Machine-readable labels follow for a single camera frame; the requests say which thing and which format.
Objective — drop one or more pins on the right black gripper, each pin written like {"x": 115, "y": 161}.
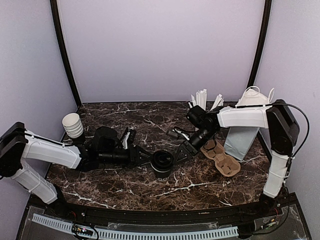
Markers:
{"x": 188, "y": 149}

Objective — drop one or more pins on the brown cardboard cup carrier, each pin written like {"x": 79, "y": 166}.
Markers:
{"x": 227, "y": 165}

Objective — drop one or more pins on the black front table rail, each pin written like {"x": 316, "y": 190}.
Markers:
{"x": 102, "y": 216}

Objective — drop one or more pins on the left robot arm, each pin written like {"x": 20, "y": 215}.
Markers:
{"x": 19, "y": 144}

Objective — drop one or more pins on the white slotted cable duct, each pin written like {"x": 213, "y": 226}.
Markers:
{"x": 121, "y": 231}

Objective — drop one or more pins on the green circuit board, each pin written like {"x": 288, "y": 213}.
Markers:
{"x": 81, "y": 230}

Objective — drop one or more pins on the left black frame post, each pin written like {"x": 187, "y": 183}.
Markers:
{"x": 63, "y": 51}

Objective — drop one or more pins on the white paper bag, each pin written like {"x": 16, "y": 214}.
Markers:
{"x": 240, "y": 139}

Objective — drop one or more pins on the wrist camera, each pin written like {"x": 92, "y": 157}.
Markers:
{"x": 178, "y": 134}
{"x": 128, "y": 137}

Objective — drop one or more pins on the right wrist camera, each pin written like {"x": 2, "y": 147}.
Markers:
{"x": 178, "y": 134}

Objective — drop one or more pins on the black paper coffee cup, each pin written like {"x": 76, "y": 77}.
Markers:
{"x": 162, "y": 176}

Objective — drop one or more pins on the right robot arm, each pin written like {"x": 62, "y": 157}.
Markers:
{"x": 276, "y": 117}

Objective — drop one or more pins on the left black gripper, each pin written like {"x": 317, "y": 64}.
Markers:
{"x": 134, "y": 155}

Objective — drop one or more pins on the stack of paper cups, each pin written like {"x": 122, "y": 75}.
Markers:
{"x": 74, "y": 127}

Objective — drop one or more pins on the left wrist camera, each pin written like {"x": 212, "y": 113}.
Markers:
{"x": 128, "y": 137}

